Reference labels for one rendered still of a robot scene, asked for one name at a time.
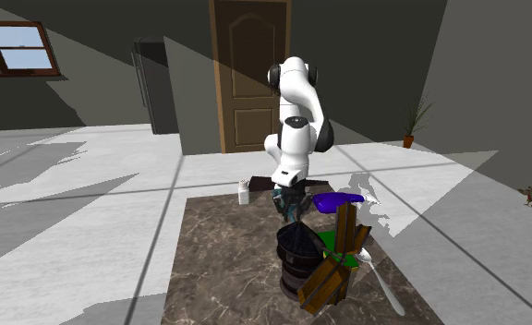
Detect dark refrigerator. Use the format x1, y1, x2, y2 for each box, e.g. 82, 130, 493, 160
130, 36, 180, 136

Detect white shaker bottle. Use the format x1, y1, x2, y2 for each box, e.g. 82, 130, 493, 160
237, 179, 250, 206

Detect dark robot stand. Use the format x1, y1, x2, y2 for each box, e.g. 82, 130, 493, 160
248, 175, 331, 191

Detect wooden framed window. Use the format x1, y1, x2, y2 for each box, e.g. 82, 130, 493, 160
0, 19, 62, 78

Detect white spoon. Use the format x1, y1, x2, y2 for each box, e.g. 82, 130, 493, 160
355, 248, 406, 317

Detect dark windmill model wooden blades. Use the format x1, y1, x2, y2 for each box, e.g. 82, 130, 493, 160
276, 200, 373, 317

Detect potted plant orange pot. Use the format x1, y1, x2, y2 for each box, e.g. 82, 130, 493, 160
399, 94, 436, 150

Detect brown wooden door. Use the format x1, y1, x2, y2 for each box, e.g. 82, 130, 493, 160
208, 0, 293, 154

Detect green flat block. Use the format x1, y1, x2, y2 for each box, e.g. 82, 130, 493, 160
316, 230, 360, 272

